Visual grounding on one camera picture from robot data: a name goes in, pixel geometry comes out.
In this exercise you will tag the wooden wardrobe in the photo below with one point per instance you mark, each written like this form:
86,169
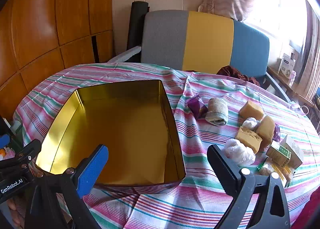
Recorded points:
50,18

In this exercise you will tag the tall black object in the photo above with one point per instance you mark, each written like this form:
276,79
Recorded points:
4,125

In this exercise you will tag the cracker packet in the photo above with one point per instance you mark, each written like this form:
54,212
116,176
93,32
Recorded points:
265,169
283,175

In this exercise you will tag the dark red cloth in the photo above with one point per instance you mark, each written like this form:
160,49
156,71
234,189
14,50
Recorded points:
237,73

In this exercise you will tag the beige towel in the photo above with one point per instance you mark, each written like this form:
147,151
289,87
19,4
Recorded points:
217,112

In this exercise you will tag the small white plastic bundle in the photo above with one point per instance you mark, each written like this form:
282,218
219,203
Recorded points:
250,124

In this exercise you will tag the wooden side shelf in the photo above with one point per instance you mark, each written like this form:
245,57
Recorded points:
297,91

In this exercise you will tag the yellow sponge block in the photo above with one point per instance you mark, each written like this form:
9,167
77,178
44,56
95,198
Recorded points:
251,110
266,129
248,140

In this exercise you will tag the clear plastic bag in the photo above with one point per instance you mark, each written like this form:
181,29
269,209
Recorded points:
237,152

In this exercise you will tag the black rolled mat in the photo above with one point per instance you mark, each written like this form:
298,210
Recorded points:
136,23

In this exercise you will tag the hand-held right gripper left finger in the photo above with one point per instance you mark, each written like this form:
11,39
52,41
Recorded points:
92,169

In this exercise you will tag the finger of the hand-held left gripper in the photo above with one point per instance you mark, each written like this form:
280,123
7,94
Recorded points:
30,151
3,141

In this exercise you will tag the grey yellow blue chair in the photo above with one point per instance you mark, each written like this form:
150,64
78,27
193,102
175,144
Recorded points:
207,41

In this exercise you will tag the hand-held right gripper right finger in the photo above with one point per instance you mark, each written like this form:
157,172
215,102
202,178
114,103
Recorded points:
222,166

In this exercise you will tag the white carton box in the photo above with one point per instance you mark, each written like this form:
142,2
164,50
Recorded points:
295,149

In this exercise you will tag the pink small bottle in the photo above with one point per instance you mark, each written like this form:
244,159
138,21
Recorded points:
292,78

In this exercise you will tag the gold tin box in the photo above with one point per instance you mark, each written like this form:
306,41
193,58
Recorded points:
125,131

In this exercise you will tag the bright window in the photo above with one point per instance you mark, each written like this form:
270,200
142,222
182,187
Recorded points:
277,11

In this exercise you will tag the white foam piece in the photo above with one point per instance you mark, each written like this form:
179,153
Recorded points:
125,55

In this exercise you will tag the green carton box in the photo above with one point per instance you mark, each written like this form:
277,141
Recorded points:
278,154

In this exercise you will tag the green glass side table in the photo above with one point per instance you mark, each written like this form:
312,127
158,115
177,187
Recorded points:
23,136

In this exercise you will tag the striped side curtain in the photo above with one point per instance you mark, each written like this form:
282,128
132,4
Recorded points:
312,63

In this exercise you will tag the purple snack packet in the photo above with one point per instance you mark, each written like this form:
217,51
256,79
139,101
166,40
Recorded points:
196,106
276,132

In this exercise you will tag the striped tablecloth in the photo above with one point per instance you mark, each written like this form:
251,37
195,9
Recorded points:
205,194

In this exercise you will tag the white printed carton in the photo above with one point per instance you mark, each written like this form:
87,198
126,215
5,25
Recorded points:
286,65

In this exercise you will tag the person's left hand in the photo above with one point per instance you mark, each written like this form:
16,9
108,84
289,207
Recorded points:
16,211

